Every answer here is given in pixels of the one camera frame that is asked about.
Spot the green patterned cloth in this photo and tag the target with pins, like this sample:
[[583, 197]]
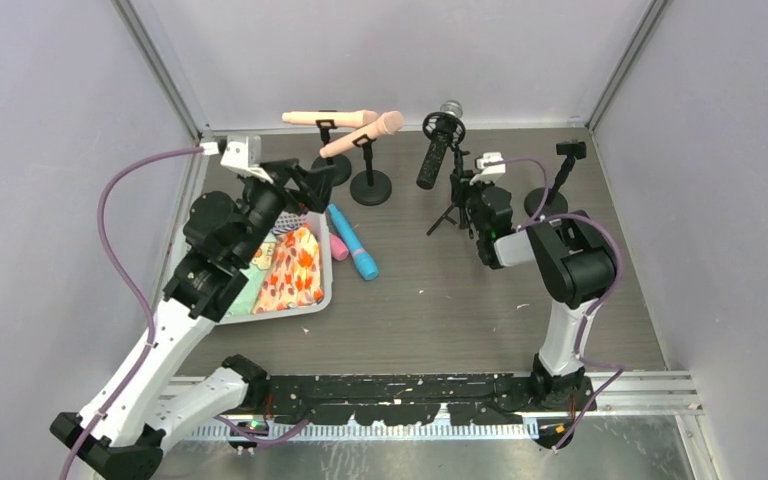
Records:
[[256, 273]]

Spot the beige microphone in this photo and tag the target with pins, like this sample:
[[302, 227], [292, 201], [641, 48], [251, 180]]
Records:
[[353, 120], [387, 124]]

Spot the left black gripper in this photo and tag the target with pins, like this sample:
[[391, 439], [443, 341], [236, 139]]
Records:
[[292, 183]]

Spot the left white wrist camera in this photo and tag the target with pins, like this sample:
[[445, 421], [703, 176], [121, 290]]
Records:
[[239, 154]]

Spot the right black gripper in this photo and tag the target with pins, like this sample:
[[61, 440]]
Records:
[[475, 192]]

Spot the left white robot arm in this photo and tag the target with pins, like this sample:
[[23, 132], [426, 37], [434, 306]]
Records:
[[125, 430]]

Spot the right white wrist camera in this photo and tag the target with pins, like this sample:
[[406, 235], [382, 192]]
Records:
[[490, 167]]

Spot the black tripod shock mount stand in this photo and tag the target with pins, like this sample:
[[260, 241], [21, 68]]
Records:
[[456, 212]]

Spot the black glitter microphone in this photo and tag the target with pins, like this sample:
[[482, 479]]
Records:
[[445, 130]]

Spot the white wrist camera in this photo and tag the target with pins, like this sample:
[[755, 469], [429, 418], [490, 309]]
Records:
[[490, 167], [239, 154]]

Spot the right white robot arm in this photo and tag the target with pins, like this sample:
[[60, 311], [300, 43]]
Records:
[[578, 264]]

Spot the white plastic basket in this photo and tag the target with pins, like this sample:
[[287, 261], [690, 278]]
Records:
[[319, 226]]

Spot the orange patterned cloth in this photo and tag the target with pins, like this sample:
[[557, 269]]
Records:
[[294, 278]]

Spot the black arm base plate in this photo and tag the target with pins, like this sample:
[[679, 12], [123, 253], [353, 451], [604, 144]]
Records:
[[402, 400]]

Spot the black round base clip stand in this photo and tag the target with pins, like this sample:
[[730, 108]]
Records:
[[342, 168]]

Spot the blue toy microphone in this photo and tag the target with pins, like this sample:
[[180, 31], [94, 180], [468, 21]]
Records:
[[363, 261]]

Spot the pink toy microphone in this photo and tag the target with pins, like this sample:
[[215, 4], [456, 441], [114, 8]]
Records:
[[339, 250]]

